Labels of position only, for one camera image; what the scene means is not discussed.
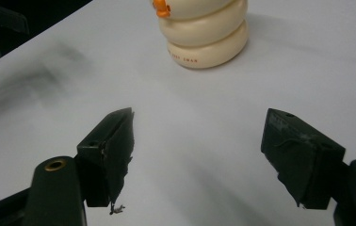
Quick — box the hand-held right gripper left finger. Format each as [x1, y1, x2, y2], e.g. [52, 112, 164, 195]
[74, 106, 136, 217]

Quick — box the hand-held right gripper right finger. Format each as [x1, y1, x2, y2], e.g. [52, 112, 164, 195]
[260, 107, 347, 211]

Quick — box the cream ribbed pen holder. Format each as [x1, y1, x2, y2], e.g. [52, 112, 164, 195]
[152, 0, 250, 70]

